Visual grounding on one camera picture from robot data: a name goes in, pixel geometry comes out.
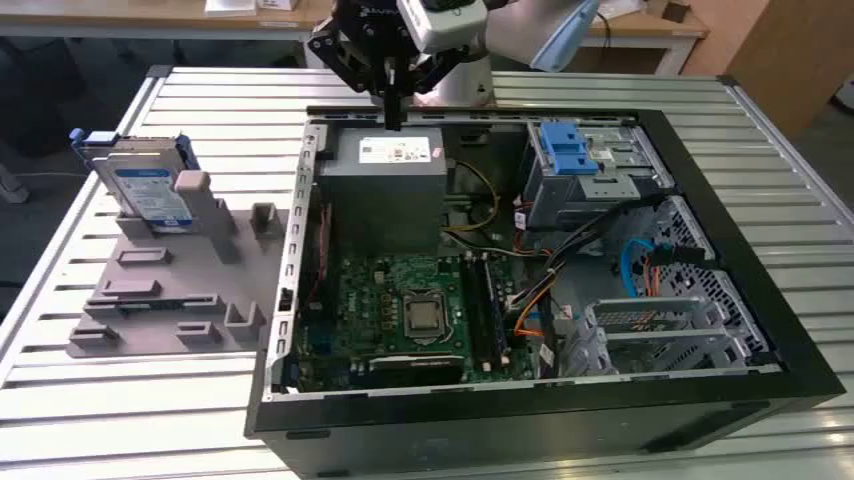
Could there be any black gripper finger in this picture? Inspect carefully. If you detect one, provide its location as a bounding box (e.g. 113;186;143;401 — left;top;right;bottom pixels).
304;17;396;132
392;43;469;132

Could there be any hard disk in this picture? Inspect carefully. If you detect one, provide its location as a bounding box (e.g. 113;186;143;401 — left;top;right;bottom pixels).
69;128;201;236

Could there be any orange black power wire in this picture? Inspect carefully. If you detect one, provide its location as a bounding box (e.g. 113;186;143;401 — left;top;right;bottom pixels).
640;243;712;301

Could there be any silver disk bay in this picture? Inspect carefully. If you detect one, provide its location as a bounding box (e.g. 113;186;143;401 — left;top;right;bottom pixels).
582;294;768;376

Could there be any blue plastic latch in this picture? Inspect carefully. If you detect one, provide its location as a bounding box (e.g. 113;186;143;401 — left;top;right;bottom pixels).
538;121;601;176

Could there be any grey power supply unit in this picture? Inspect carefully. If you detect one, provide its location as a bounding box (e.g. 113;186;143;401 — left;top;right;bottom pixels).
312;127;448;256

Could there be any silver drive cage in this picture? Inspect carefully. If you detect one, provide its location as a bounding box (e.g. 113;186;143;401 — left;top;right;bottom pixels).
522;119;679;231

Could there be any black office chair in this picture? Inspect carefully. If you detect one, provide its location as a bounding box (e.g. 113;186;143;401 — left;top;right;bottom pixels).
0;37;91;156

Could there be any green motherboard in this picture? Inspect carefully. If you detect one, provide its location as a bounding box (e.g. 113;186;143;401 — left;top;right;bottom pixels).
292;252;534;391

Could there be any black RAM slot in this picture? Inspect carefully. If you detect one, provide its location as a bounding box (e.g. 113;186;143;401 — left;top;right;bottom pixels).
477;252;514;369
458;252;501;371

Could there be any silver CPU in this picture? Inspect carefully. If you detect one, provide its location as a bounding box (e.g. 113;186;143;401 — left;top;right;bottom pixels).
405;299;445;336

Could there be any grey parts rack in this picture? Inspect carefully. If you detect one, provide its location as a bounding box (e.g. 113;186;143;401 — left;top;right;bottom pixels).
65;170;294;359

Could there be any wooden cabinet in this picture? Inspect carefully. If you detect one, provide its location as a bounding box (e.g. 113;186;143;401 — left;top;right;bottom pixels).
679;0;854;141

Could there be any CPU socket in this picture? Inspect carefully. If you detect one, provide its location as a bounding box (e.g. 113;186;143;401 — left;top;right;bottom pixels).
397;288;454;349

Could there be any white furniture foot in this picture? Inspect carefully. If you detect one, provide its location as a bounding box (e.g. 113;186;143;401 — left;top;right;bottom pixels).
0;162;31;205

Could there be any black graphics card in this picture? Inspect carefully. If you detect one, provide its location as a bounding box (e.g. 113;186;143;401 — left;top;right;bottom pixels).
362;352;465;389

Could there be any black PC case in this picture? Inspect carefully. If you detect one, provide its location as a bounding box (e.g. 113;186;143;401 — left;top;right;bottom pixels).
242;104;845;479

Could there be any wooden desk white frame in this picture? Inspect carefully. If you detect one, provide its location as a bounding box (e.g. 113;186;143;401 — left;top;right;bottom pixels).
0;0;708;76

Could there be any yellow wire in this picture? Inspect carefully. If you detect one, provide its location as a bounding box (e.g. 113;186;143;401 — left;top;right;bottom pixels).
442;159;501;234

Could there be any red wire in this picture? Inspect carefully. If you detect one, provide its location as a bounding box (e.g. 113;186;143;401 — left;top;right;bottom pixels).
296;202;334;321

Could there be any black cable bundle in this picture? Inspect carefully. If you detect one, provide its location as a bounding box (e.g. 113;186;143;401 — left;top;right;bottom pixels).
518;194;668;326

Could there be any blue wire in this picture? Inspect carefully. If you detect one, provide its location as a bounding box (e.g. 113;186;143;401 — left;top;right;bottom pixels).
618;238;652;301

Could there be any orange wire bundle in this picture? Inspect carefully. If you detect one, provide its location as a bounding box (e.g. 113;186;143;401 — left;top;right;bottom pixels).
512;292;554;341

